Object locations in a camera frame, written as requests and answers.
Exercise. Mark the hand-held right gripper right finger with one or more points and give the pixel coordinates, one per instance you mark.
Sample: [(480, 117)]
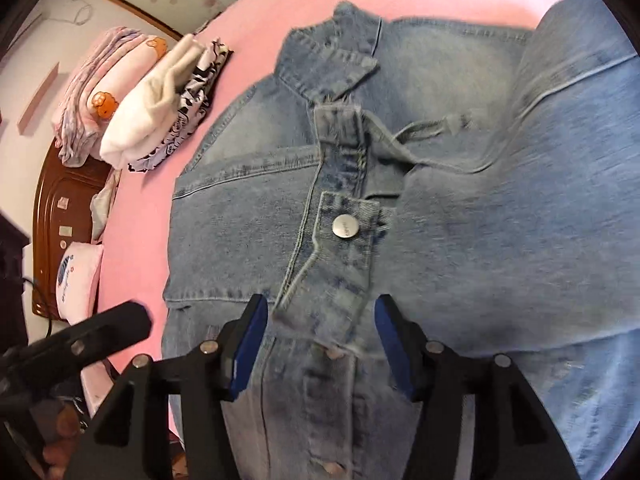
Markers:
[(395, 347)]

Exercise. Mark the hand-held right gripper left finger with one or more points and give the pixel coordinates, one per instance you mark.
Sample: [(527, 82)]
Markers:
[(247, 347)]

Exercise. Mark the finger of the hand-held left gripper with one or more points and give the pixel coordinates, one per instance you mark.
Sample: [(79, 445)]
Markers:
[(100, 330)]

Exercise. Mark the blue denim jacket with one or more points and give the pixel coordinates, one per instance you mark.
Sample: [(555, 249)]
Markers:
[(450, 210)]

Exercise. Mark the person's left hand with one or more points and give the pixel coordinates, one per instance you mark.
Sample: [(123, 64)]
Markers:
[(65, 427)]

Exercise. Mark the small pink white pillow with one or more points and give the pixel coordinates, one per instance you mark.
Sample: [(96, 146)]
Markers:
[(75, 275)]

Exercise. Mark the grey folded cloth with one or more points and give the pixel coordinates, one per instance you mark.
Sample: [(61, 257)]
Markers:
[(102, 205)]

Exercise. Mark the pink bed blanket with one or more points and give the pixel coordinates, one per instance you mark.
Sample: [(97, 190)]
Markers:
[(150, 210)]

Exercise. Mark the wooden headboard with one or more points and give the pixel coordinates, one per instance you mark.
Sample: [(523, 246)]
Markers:
[(55, 185)]

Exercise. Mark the white folded sweater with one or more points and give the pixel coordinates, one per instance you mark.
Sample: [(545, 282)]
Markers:
[(145, 115)]

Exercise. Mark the folded pink cartoon quilt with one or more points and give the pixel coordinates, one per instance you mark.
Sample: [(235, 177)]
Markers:
[(100, 70)]

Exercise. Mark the black and white printed garment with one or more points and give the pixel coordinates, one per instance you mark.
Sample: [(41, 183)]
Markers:
[(200, 85)]

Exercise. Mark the pink wall shelf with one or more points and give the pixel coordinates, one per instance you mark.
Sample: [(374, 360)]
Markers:
[(37, 97)]

